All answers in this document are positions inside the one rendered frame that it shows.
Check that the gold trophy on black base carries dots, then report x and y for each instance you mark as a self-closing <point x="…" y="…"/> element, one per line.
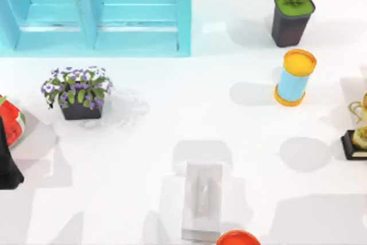
<point x="359" y="141"/>

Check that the purple flowers in dark pot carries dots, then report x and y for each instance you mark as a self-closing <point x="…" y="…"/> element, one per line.
<point x="81" y="95"/>

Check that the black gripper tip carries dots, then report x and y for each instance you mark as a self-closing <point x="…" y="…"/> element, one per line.
<point x="7" y="167"/>

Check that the orange red bowl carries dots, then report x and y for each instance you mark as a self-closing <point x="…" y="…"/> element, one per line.
<point x="238" y="239"/>

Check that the blue and yellow can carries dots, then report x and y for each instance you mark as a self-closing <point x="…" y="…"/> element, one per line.
<point x="292" y="81"/>

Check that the light blue rack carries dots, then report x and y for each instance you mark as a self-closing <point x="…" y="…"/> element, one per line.
<point x="137" y="12"/>

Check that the green plant in dark pot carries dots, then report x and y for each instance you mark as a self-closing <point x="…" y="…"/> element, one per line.
<point x="289" y="27"/>

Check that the red and white cup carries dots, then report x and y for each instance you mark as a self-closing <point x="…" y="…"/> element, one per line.
<point x="11" y="124"/>

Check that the white tissue box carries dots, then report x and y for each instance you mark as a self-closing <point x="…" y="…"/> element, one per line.
<point x="202" y="199"/>

